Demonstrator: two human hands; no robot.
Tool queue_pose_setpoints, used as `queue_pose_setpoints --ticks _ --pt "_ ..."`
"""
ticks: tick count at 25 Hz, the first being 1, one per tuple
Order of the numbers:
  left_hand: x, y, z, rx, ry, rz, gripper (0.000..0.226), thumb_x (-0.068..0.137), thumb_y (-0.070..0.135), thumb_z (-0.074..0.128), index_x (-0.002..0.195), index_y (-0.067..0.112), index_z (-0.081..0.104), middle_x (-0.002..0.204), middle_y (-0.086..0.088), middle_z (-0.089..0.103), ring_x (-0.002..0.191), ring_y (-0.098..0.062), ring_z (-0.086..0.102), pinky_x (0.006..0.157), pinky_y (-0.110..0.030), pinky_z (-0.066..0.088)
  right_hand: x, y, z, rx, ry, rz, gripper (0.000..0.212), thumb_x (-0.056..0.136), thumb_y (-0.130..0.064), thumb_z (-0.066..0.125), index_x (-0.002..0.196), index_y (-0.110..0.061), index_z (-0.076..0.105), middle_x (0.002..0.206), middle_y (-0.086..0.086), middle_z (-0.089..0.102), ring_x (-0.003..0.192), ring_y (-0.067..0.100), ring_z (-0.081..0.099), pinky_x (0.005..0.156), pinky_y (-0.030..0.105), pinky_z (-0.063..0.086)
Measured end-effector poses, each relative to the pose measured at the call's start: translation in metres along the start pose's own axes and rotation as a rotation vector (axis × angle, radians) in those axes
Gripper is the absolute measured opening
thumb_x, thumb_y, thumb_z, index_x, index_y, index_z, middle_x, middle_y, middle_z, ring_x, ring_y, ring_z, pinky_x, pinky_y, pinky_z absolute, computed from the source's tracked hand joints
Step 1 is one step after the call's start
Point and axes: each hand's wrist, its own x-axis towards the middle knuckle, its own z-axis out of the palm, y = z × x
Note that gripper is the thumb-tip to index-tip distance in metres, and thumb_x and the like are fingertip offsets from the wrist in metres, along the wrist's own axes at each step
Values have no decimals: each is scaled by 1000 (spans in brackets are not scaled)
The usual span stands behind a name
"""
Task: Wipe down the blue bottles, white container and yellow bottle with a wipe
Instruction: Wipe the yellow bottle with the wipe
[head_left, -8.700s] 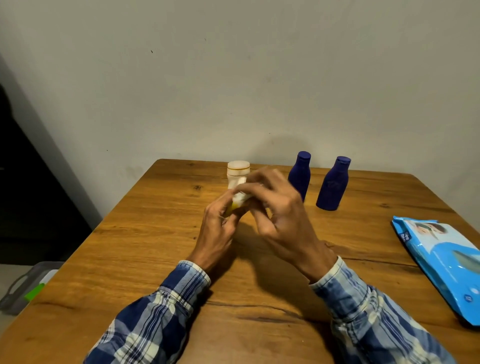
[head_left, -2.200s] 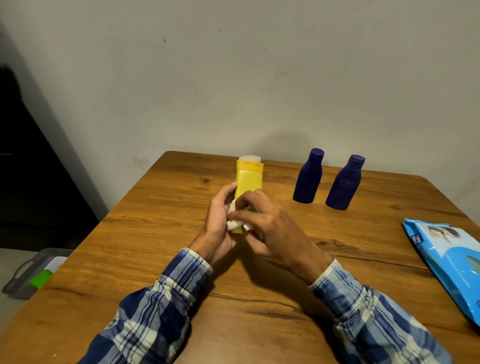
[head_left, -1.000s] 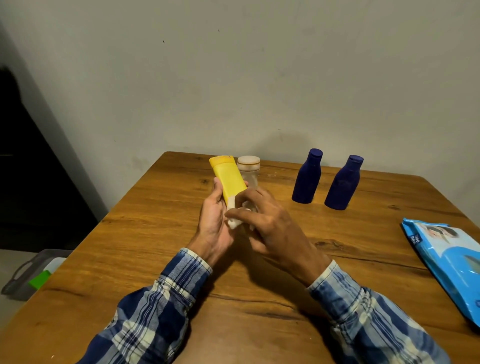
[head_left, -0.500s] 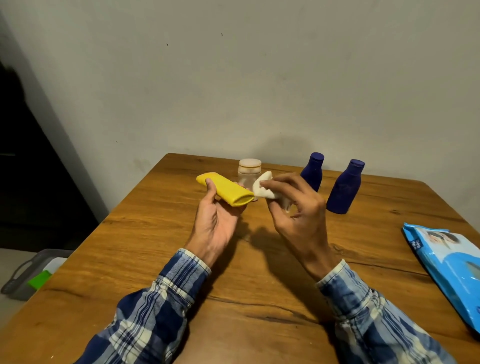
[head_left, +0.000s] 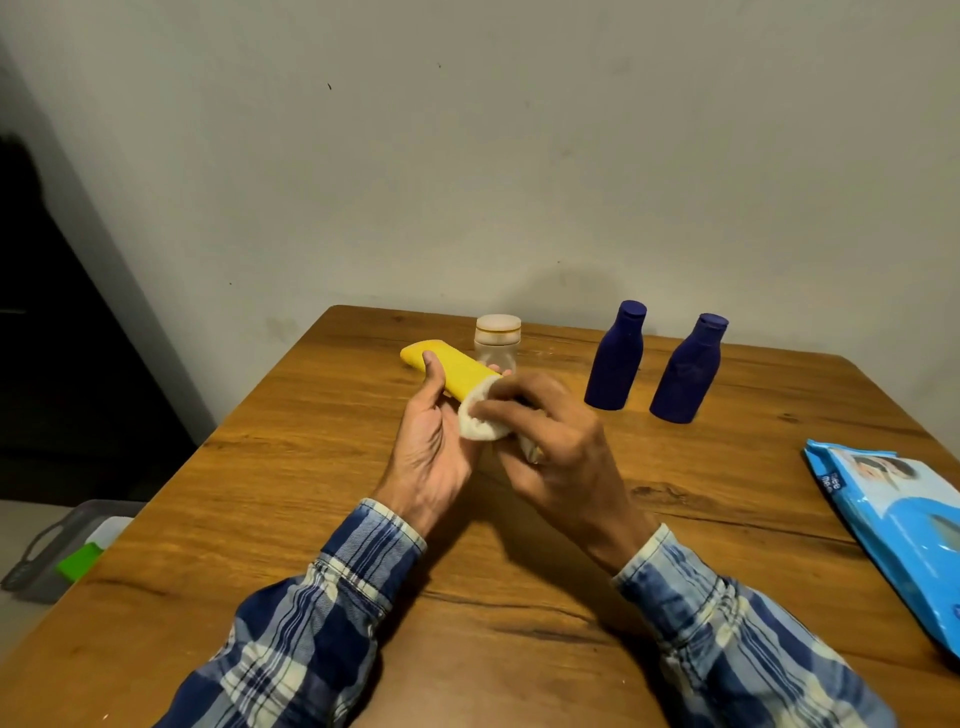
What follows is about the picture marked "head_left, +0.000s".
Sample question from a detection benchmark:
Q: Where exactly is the person's right hand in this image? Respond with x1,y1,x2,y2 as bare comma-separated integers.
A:
468,370,661,577

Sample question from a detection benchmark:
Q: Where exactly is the person's left hand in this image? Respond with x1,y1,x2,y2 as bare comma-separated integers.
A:
372,350,515,540

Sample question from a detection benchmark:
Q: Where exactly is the white wet wipe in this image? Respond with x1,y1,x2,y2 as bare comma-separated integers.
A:
457,373,541,465

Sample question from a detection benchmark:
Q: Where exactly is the yellow bottle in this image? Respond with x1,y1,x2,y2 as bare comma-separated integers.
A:
398,338,504,404

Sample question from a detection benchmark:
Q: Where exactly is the dark blue bottle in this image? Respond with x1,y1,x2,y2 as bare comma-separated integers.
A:
583,299,649,412
648,312,730,426

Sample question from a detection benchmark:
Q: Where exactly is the white bottle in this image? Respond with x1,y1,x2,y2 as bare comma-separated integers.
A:
473,313,523,375

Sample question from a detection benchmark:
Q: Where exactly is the blue wet wipes pack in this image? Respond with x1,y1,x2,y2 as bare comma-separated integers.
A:
803,438,960,661

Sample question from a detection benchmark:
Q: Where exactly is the person's left forearm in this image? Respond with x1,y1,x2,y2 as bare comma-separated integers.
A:
153,498,427,728

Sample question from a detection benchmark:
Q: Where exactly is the person's right forearm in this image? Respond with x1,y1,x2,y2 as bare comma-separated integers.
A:
613,523,898,728

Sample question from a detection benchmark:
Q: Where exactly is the wooden table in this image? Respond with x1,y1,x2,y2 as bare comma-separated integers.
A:
0,304,960,728

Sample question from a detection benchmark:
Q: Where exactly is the grey plastic box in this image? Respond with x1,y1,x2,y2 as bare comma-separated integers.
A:
0,499,145,606

